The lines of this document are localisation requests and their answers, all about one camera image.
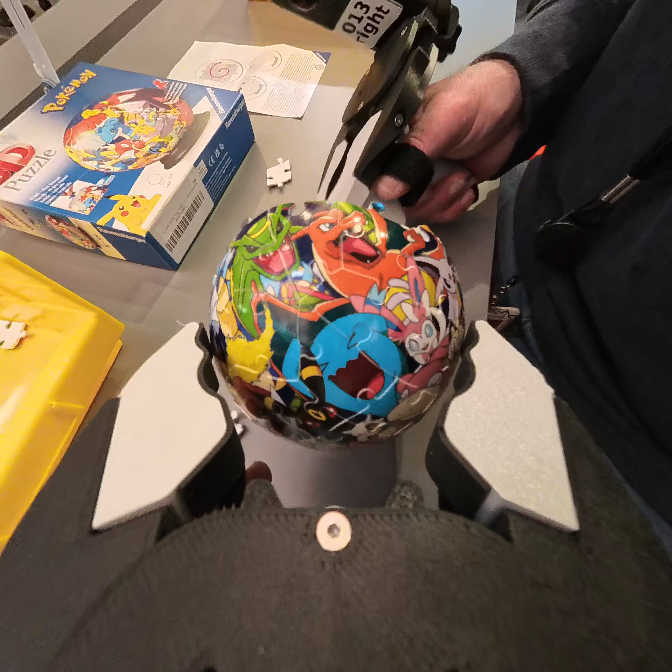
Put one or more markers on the pile of white puzzle pieces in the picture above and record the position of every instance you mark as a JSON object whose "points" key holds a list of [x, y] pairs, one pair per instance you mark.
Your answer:
{"points": [[11, 335]]}

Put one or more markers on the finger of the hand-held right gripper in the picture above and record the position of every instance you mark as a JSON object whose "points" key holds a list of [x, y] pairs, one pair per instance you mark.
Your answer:
{"points": [[338, 157]]}

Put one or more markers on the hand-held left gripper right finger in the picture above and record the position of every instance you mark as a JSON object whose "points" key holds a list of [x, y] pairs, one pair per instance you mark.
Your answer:
{"points": [[514, 446]]}

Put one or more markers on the white printed paper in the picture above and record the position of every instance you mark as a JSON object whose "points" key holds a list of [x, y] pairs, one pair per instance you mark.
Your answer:
{"points": [[262, 78]]}

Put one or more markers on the white joined puzzle pieces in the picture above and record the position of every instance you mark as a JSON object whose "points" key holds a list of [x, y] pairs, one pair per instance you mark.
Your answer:
{"points": [[278, 173]]}

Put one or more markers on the colourful puzzle ball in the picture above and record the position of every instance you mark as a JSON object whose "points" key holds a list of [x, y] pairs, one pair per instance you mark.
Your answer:
{"points": [[336, 325]]}

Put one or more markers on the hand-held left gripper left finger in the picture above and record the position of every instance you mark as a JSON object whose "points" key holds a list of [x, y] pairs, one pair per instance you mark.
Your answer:
{"points": [[152, 446]]}

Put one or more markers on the metal key clip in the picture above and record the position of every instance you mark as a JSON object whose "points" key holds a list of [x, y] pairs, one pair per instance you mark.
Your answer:
{"points": [[503, 309]]}

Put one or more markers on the blue white puzzle box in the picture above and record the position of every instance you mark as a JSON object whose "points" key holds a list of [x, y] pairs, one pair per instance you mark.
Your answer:
{"points": [[131, 157]]}

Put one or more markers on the person's blue jeans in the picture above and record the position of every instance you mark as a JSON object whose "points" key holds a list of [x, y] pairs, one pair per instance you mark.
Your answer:
{"points": [[509, 236]]}

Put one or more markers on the black round object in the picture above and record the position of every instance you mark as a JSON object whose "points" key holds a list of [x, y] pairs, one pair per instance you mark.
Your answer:
{"points": [[569, 236]]}

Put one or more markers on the person's left hand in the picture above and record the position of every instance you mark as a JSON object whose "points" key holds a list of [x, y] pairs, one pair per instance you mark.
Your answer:
{"points": [[258, 472]]}

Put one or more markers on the yellow cardboard box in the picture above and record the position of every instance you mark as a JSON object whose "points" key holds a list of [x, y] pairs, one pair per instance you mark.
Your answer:
{"points": [[47, 393]]}

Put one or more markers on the clear plastic strip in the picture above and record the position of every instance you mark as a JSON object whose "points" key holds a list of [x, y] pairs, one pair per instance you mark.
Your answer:
{"points": [[36, 47]]}

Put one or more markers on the person's right forearm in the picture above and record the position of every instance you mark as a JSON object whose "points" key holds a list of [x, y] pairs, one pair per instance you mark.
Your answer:
{"points": [[588, 63]]}

